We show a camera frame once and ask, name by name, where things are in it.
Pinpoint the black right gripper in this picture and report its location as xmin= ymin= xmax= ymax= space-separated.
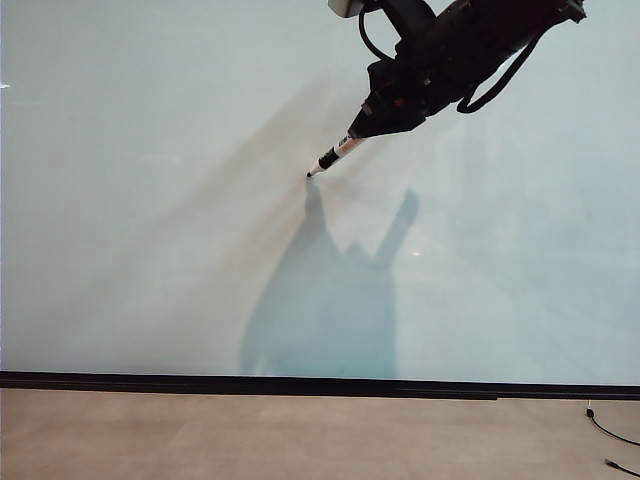
xmin=348 ymin=19 xmax=481 ymax=140

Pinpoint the white black whiteboard marker pen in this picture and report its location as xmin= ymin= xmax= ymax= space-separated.
xmin=306 ymin=134 xmax=362 ymax=179

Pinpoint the white glass whiteboard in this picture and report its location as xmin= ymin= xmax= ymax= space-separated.
xmin=0 ymin=0 xmax=640 ymax=387

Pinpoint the black whiteboard pen tray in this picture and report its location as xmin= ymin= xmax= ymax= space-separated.
xmin=0 ymin=371 xmax=640 ymax=402

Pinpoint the black camera cable loop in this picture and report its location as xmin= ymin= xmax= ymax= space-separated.
xmin=358 ymin=2 xmax=401 ymax=62

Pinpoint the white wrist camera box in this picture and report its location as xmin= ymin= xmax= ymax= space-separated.
xmin=327 ymin=0 xmax=369 ymax=17

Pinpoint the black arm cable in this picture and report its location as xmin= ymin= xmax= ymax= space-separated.
xmin=456 ymin=29 xmax=540 ymax=115

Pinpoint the black floor cable with plug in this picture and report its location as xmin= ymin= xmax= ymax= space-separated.
xmin=584 ymin=399 xmax=640 ymax=447

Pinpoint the short black floor cable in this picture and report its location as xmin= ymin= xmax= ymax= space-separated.
xmin=604 ymin=457 xmax=640 ymax=477

